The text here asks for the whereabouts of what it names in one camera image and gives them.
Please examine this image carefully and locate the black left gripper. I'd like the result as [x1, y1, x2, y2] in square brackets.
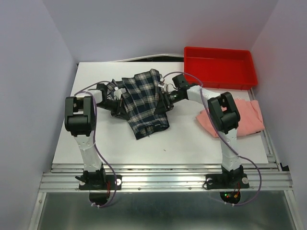
[94, 98, 129, 120]

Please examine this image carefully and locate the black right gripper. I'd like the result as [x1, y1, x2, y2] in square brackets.
[153, 91, 184, 115]

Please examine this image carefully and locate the navy plaid skirt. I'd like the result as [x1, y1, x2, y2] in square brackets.
[107, 69, 169, 140]

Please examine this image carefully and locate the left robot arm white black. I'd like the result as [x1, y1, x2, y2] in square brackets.
[64, 81, 129, 189]

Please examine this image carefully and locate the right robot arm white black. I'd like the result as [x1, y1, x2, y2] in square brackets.
[154, 72, 243, 187]

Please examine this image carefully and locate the red plastic bin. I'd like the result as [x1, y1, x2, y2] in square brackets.
[184, 46, 258, 90]

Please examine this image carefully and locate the pink folded skirt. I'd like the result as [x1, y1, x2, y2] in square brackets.
[196, 98, 265, 138]

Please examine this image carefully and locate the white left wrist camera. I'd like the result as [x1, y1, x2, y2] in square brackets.
[113, 87, 126, 98]

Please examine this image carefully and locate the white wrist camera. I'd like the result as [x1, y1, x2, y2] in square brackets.
[158, 78, 167, 92]
[113, 87, 126, 98]

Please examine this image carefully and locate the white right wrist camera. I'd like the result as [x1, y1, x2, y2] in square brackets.
[158, 78, 167, 92]

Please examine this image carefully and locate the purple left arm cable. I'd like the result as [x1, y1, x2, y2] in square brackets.
[73, 81, 120, 208]

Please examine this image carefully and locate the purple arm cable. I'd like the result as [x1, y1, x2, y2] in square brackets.
[73, 81, 120, 208]
[159, 71, 262, 207]

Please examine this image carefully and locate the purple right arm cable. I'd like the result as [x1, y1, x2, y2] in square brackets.
[159, 71, 262, 207]

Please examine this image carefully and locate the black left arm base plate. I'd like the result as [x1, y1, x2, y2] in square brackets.
[75, 174, 122, 206]

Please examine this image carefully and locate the aluminium rail frame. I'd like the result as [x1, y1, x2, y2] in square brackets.
[29, 100, 303, 230]

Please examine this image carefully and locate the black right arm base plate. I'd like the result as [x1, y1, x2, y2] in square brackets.
[202, 173, 250, 206]

